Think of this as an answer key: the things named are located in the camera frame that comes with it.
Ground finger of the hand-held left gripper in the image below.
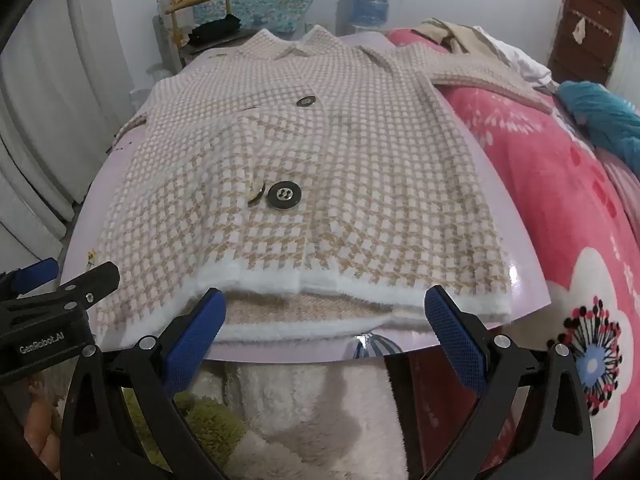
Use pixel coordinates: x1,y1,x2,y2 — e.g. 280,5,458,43
0,258,60,296
52,261,121,308

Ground blue water jug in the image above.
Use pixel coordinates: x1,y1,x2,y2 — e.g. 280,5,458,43
350,0,393,28

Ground green fluffy rug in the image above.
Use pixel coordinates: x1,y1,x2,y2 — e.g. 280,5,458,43
120,387,251,480

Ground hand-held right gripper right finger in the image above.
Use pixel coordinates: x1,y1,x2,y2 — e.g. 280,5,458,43
424,285,596,480

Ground blue white striped item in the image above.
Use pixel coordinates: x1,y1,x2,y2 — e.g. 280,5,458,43
350,332,401,361

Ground lilac glossy board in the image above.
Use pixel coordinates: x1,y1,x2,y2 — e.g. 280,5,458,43
65,30,553,366

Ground teal fluffy cloth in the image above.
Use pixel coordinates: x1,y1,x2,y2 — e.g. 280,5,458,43
556,80,640,166

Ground beige white checked coat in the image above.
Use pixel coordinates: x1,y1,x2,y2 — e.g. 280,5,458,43
95,24,556,353

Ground person's left hand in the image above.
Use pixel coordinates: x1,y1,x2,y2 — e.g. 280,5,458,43
22,375,66,466

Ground brown wooden door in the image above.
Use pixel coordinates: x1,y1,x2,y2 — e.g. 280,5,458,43
547,0,628,88

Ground white fluffy cloth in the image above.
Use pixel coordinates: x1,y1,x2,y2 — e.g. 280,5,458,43
190,360,416,480

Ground grey curtain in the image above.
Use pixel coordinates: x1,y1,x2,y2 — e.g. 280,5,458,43
0,0,156,271

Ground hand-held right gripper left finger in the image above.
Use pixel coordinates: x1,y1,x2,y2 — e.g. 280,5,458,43
60,287,228,480

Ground wooden chair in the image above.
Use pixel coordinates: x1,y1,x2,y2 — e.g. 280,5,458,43
165,0,238,68

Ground pink floral blanket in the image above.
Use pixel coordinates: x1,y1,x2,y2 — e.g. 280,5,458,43
385,27,640,480

